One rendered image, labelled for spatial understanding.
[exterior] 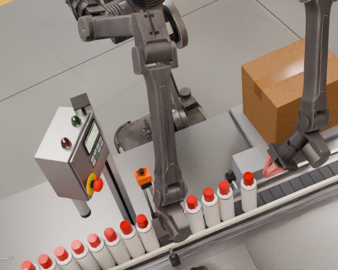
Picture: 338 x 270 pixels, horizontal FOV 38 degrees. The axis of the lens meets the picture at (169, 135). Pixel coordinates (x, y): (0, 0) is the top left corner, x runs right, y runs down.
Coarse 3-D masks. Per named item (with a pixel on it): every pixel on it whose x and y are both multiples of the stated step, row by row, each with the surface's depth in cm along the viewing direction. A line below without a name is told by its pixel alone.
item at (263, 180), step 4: (336, 148) 170; (332, 152) 170; (336, 152) 170; (300, 164) 169; (304, 164) 168; (308, 164) 170; (284, 172) 168; (288, 172) 169; (272, 176) 167; (276, 176) 168; (260, 180) 167; (264, 180) 167; (268, 180) 167; (260, 184) 168; (240, 188) 166; (236, 192) 166; (240, 192) 167
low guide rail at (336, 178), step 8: (336, 176) 169; (320, 184) 168; (296, 192) 168; (304, 192) 168; (280, 200) 167; (288, 200) 168; (256, 208) 166; (264, 208) 166; (240, 216) 165; (248, 216) 166; (224, 224) 164; (200, 232) 164; (208, 232) 164; (192, 240) 164; (160, 248) 162; (168, 248) 162; (144, 256) 162; (152, 256) 162; (120, 264) 161; (128, 264) 161
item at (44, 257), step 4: (40, 256) 148; (44, 256) 148; (40, 260) 147; (44, 260) 147; (48, 260) 147; (52, 260) 151; (40, 264) 147; (44, 264) 147; (48, 264) 148; (52, 264) 150; (56, 264) 151; (40, 268) 150; (44, 268) 149; (48, 268) 149; (52, 268) 150; (56, 268) 151; (60, 268) 154
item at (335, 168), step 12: (324, 168) 176; (336, 168) 175; (288, 180) 175; (300, 180) 174; (312, 180) 174; (324, 180) 173; (264, 192) 173; (276, 192) 173; (288, 192) 172; (312, 192) 171; (240, 204) 172; (264, 204) 171; (252, 216) 168; (228, 228) 168; (168, 240) 168; (168, 252) 165
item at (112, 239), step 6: (108, 228) 150; (108, 234) 149; (114, 234) 150; (108, 240) 151; (114, 240) 151; (120, 240) 153; (108, 246) 153; (114, 246) 152; (120, 246) 154; (114, 252) 155; (120, 252) 156; (126, 252) 160; (114, 258) 160; (120, 258) 159; (126, 258) 161
